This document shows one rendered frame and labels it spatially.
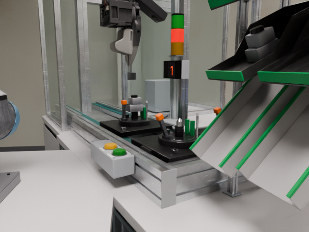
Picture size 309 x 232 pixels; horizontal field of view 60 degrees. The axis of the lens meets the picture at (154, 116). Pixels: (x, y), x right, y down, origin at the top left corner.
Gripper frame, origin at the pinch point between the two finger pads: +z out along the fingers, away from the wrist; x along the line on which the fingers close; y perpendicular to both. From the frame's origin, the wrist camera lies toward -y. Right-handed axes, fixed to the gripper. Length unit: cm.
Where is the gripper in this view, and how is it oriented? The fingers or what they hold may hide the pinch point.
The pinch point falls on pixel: (131, 60)
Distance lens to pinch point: 72.4
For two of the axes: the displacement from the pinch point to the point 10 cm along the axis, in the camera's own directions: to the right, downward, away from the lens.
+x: 5.1, 1.6, -8.4
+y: -8.6, 0.9, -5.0
